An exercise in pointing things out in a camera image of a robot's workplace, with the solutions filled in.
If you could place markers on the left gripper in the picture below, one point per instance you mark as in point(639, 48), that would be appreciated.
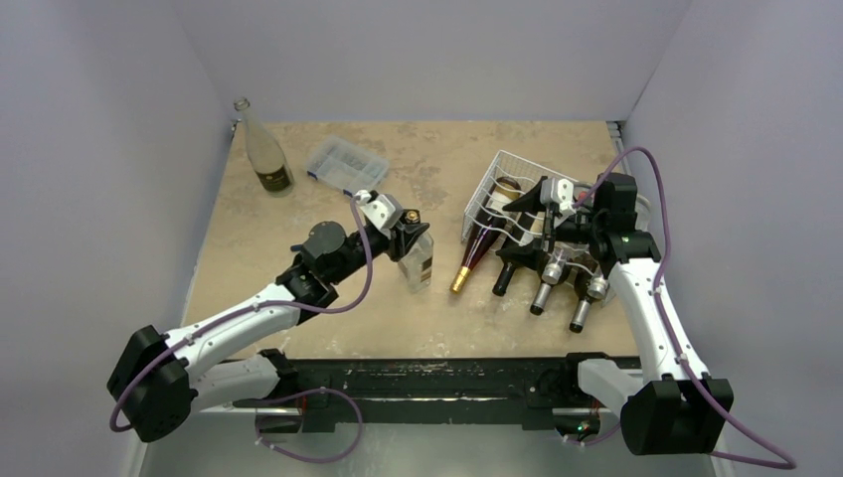
point(401, 238)

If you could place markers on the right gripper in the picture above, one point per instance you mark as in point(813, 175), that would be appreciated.
point(549, 220)

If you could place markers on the square bottle gold black cap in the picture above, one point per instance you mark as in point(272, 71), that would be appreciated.
point(417, 265)

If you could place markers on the round clear bottle silver cap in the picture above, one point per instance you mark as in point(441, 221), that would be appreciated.
point(555, 271)

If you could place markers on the tall clear glass bottle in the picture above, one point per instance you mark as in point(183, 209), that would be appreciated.
point(264, 152)

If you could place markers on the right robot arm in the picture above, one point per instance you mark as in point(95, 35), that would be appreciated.
point(676, 407)

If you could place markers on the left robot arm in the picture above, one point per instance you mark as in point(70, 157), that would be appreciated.
point(154, 383)

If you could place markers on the amber bottle gold foil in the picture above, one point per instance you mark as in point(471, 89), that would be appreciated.
point(488, 224)

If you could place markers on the dark bottle black cap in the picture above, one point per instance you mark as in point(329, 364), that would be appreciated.
point(505, 276)

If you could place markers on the clear plastic compartment box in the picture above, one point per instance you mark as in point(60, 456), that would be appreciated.
point(346, 167)

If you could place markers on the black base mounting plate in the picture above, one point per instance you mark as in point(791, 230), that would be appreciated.
point(531, 393)

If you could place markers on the white wire wine rack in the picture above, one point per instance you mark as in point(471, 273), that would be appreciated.
point(555, 226)

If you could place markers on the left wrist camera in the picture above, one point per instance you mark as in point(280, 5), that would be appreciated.
point(383, 211)

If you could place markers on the aluminium frame rail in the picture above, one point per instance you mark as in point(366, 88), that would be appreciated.
point(614, 129)

